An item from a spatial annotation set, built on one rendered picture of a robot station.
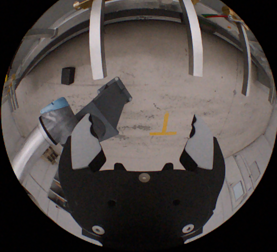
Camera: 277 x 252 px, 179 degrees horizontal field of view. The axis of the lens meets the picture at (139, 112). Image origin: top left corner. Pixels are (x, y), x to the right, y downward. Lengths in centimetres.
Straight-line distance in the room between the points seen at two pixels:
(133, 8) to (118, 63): 77
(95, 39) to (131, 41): 84
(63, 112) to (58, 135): 9
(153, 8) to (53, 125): 57
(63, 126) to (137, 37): 99
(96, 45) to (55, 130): 32
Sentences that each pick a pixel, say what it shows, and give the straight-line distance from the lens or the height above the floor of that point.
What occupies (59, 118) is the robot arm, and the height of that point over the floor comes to 82.
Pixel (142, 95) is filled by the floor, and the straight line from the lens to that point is 111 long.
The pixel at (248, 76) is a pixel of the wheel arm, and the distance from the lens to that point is 43.
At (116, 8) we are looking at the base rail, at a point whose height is 70.
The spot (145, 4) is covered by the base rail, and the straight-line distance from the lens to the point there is 44.
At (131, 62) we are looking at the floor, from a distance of 106.
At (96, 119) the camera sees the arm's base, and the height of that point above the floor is 63.
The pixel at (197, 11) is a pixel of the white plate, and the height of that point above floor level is 74.
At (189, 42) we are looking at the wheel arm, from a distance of 28.
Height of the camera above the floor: 105
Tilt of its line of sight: 61 degrees down
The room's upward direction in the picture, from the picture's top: 178 degrees counter-clockwise
